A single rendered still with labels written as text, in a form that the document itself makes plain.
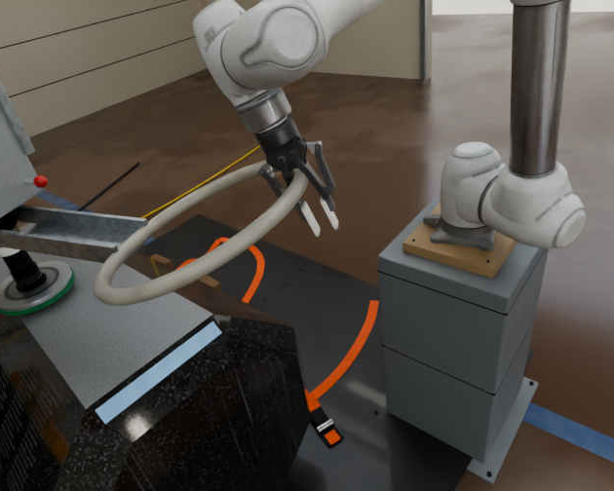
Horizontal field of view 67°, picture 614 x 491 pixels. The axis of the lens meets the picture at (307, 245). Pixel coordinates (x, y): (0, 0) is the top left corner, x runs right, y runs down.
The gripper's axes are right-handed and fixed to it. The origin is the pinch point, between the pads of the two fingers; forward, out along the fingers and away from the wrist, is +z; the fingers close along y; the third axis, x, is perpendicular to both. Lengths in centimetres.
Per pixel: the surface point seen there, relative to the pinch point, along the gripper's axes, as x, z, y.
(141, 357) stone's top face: 5, 15, 54
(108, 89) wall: -528, -65, 338
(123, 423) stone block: 19, 21, 57
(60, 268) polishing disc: -24, -5, 87
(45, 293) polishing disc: -13, -3, 85
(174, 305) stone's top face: -12, 14, 52
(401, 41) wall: -505, 45, -33
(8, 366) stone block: 0, 8, 99
